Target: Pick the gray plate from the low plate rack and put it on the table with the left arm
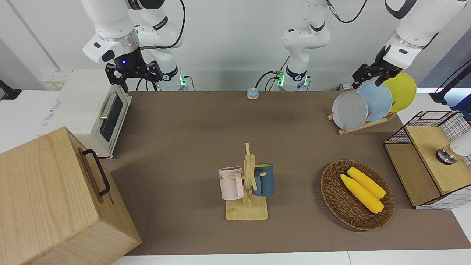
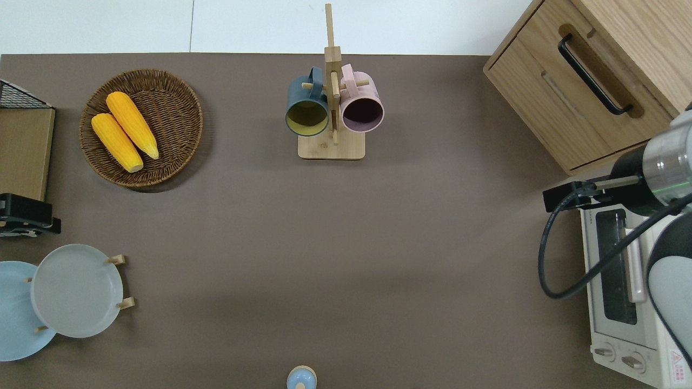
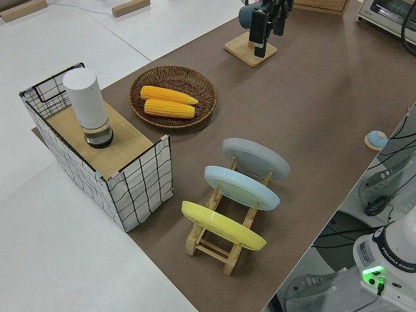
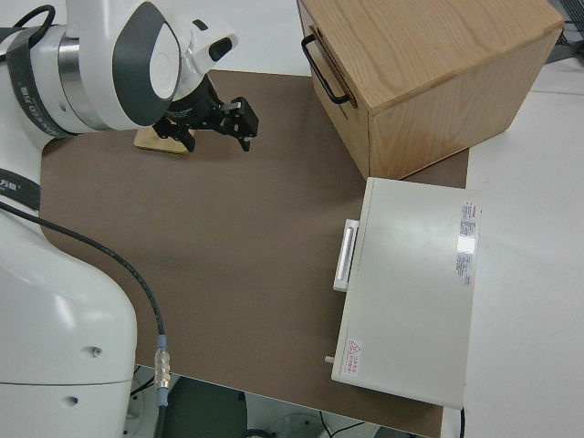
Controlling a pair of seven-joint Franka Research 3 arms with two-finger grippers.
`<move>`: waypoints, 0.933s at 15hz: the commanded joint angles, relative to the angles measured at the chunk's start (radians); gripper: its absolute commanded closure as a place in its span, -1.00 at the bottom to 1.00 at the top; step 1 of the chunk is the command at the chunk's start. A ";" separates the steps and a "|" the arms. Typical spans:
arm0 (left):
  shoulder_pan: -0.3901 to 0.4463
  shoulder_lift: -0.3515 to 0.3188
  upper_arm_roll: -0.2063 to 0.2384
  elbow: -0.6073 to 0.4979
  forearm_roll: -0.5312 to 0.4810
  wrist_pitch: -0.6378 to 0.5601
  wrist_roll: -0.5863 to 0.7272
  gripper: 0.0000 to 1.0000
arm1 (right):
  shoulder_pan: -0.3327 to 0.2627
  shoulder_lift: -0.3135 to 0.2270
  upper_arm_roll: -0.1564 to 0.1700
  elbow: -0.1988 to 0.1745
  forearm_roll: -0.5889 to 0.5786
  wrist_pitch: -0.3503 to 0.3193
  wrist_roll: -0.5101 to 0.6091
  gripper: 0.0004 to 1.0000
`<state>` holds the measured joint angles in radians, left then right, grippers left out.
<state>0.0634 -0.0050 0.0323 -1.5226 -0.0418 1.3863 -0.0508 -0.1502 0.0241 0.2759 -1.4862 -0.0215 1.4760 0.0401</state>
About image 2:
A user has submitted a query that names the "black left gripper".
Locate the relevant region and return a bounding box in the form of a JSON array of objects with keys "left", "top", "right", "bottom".
[{"left": 0, "top": 193, "right": 62, "bottom": 236}]

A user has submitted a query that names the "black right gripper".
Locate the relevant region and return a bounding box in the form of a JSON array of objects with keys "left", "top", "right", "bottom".
[{"left": 543, "top": 180, "right": 598, "bottom": 213}]

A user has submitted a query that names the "gray plate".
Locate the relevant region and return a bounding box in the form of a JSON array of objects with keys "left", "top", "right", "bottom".
[{"left": 30, "top": 244, "right": 124, "bottom": 339}]

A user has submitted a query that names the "light blue plate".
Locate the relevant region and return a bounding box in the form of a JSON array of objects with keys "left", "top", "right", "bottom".
[{"left": 0, "top": 261, "right": 58, "bottom": 362}]

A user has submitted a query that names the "wooden plate rack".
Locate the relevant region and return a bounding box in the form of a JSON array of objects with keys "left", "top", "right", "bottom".
[{"left": 25, "top": 254, "right": 136, "bottom": 333}]

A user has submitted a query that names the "light wooden cabinet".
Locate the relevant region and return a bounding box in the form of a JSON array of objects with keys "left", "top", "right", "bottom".
[{"left": 483, "top": 0, "right": 692, "bottom": 176}]

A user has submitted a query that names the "white toaster oven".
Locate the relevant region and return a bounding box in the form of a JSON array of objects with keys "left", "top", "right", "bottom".
[{"left": 579, "top": 207, "right": 692, "bottom": 389}]

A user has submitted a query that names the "yellow corn cob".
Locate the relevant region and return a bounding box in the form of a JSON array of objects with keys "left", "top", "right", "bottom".
[
  {"left": 105, "top": 91, "right": 160, "bottom": 160},
  {"left": 91, "top": 112, "right": 144, "bottom": 173}
]

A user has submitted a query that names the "round brown wicker basket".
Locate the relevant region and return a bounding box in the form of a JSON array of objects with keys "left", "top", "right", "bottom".
[{"left": 79, "top": 69, "right": 204, "bottom": 188}]

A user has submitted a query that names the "pink mug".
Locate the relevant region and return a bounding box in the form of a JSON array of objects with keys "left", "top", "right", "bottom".
[{"left": 339, "top": 64, "right": 385, "bottom": 133}]

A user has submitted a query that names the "wooden mug tree stand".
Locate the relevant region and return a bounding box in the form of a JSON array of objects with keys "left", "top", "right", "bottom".
[{"left": 298, "top": 3, "right": 371, "bottom": 160}]

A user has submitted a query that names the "dark blue mug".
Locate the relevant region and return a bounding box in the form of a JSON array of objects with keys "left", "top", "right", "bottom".
[{"left": 285, "top": 66, "right": 330, "bottom": 137}]

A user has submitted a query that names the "blue call bell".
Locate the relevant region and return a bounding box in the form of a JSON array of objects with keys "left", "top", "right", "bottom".
[{"left": 287, "top": 365, "right": 317, "bottom": 389}]

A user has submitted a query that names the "wire and wood shelf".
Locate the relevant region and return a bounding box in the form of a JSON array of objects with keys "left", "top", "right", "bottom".
[{"left": 0, "top": 79, "right": 56, "bottom": 202}]

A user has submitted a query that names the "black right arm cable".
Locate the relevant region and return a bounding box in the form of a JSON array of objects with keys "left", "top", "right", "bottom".
[{"left": 538, "top": 186, "right": 692, "bottom": 300}]

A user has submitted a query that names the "black cabinet handle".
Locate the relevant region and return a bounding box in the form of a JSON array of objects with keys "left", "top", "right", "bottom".
[{"left": 558, "top": 34, "right": 634, "bottom": 116}]

